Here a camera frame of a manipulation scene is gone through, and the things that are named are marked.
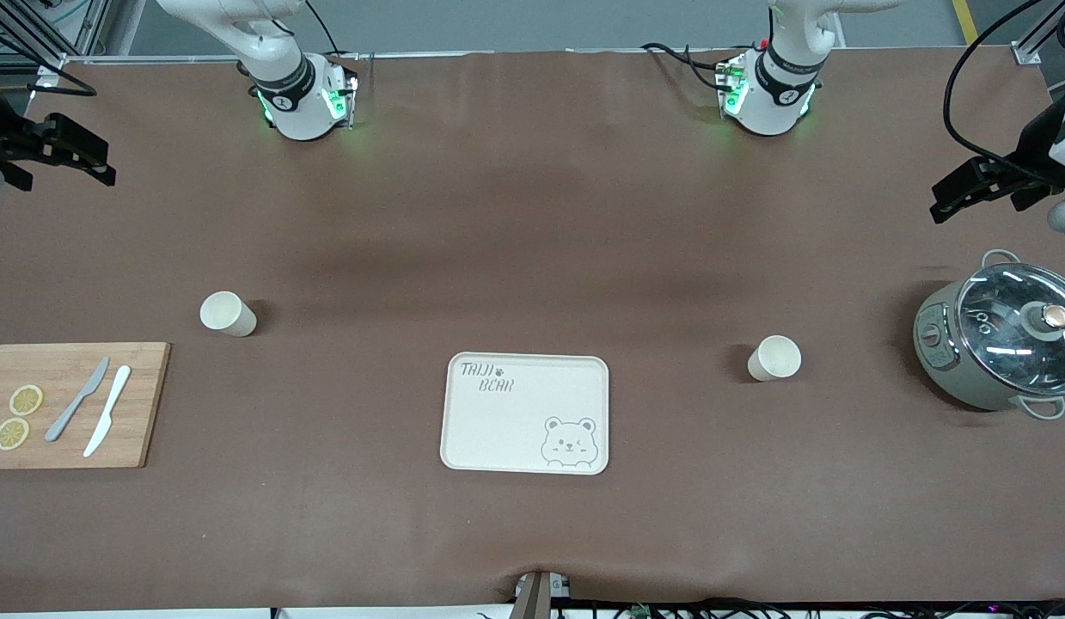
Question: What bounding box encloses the white plastic cup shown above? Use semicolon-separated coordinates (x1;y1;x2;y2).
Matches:
199;291;258;337
747;335;802;382

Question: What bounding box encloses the cream bear print tray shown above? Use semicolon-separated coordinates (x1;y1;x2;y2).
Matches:
440;352;610;475

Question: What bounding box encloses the glass pot lid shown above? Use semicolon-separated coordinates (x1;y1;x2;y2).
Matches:
956;262;1065;396

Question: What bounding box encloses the grey-green electric cooking pot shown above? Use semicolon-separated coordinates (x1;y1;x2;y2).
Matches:
913;249;1065;420

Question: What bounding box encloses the grey plastic knife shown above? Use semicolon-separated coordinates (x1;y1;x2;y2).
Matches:
44;356;111;443

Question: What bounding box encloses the bamboo cutting board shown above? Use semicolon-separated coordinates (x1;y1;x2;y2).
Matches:
0;342;171;469

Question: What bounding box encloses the white plastic knife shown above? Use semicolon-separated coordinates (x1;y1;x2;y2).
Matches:
83;365;132;458

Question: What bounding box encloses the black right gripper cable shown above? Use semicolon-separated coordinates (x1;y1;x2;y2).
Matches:
29;64;97;97

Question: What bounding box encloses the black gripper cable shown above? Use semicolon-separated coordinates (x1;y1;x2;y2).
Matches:
943;0;1065;166
29;64;97;97

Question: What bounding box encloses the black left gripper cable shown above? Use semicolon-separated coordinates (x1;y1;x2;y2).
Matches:
943;0;1065;166

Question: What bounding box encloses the aluminium frame profile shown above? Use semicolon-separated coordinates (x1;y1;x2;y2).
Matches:
0;0;120;71

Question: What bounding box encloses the black arm base cable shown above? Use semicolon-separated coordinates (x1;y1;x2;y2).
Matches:
303;0;341;56

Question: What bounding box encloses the black base cable bundle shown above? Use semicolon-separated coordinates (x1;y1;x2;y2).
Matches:
640;41;736;92

